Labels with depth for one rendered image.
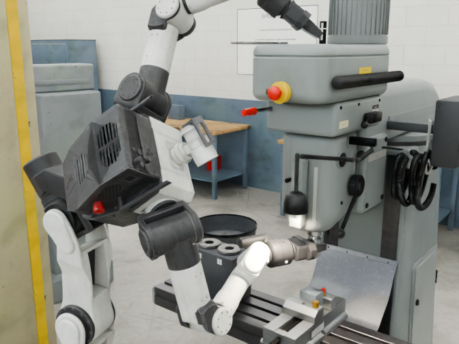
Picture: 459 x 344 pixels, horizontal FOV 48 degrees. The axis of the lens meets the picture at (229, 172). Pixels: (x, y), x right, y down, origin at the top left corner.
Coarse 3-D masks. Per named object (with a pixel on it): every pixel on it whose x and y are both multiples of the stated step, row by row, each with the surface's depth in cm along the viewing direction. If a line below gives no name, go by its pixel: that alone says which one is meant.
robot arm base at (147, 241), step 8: (168, 208) 138; (176, 208) 138; (184, 208) 138; (144, 216) 135; (152, 216) 136; (160, 216) 137; (192, 216) 135; (144, 224) 132; (200, 224) 134; (144, 232) 130; (200, 232) 135; (144, 240) 131; (152, 240) 129; (200, 240) 137; (144, 248) 134; (152, 248) 129; (152, 256) 131
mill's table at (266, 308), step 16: (160, 288) 207; (160, 304) 209; (176, 304) 202; (240, 304) 194; (256, 304) 194; (272, 304) 194; (240, 320) 183; (256, 320) 183; (240, 336) 184; (256, 336) 180; (336, 336) 174; (352, 336) 172; (368, 336) 173; (384, 336) 172
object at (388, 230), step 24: (408, 144) 192; (408, 168) 186; (384, 192) 192; (360, 216) 200; (384, 216) 193; (408, 216) 191; (432, 216) 212; (336, 240) 208; (360, 240) 202; (384, 240) 195; (408, 240) 193; (432, 240) 216; (408, 264) 195; (432, 264) 216; (408, 288) 198; (432, 288) 220; (408, 312) 201; (432, 312) 225; (408, 336) 204; (432, 336) 235
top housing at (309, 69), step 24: (264, 48) 144; (288, 48) 139; (312, 48) 135; (336, 48) 137; (360, 48) 149; (384, 48) 162; (264, 72) 145; (288, 72) 140; (312, 72) 136; (336, 72) 138; (360, 72) 150; (264, 96) 147; (312, 96) 138; (336, 96) 140; (360, 96) 154
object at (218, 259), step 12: (204, 240) 203; (216, 240) 203; (204, 252) 196; (216, 252) 195; (228, 252) 192; (240, 252) 195; (204, 264) 197; (216, 264) 193; (228, 264) 189; (216, 276) 194; (228, 276) 190; (216, 288) 196; (240, 300) 196
